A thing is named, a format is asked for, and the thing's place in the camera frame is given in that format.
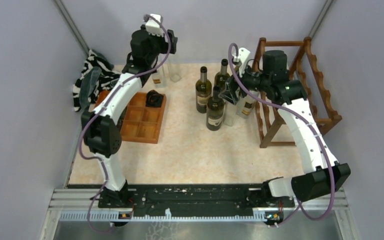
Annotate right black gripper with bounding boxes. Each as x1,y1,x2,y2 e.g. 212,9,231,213
217,58,270,105

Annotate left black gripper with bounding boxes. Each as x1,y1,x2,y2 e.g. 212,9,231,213
141,24,178,64

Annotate dark green wine bottle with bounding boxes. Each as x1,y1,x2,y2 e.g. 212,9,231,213
214,58,230,93

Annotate slim clear glass bottle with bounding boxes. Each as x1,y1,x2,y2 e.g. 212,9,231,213
223,101,237,127

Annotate green wine bottle silver neck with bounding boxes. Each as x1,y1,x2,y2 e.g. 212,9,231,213
195,66,212,114

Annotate dark wine bottle black cap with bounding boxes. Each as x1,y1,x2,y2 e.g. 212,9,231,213
206,86,225,131

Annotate clear square spirit bottle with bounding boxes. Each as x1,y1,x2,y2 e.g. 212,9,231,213
151,65,167,89

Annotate brown wooden wine rack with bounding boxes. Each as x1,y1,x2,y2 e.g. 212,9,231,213
247,37,342,148

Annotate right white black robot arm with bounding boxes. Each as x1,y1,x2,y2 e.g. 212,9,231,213
223,47,351,206

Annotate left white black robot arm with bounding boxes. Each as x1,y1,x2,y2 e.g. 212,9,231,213
81,29,178,207

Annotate black rolled sock top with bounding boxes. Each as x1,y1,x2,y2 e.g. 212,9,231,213
145,89,164,108

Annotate zebra striped cloth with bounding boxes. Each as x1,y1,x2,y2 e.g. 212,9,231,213
72,49,121,112

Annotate grey blue cloth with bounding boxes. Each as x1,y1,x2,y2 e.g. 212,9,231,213
78,66,102,109

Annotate orange wooden compartment tray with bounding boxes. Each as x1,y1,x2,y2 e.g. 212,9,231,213
95,90,167,145

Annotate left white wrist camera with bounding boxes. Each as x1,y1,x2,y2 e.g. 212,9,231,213
144,13,164,37

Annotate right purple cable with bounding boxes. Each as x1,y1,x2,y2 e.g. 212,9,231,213
228,43,337,228

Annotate purple cable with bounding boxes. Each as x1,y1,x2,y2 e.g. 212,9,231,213
78,13,173,234
228,43,337,228

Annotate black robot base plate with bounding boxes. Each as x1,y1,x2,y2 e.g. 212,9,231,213
98,183,295,218

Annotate grey cable comb strip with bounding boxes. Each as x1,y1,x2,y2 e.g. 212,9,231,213
59,208,268,223

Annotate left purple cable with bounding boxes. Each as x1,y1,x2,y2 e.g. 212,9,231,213
78,13,173,234

